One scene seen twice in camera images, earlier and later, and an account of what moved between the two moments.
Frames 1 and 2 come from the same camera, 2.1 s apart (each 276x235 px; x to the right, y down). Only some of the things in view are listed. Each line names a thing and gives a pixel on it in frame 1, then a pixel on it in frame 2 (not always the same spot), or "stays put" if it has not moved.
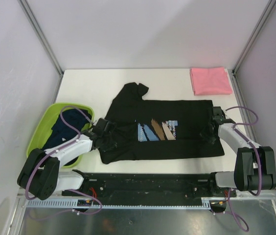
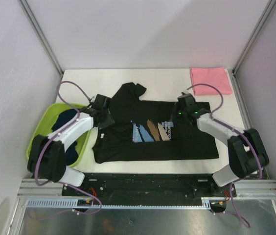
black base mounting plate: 150,188 stays put
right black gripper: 204,135 → 173,114
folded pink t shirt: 210,81 stays put
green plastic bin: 42,129 stays put
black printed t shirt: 152,129 stays put
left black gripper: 111,144 → 109,121
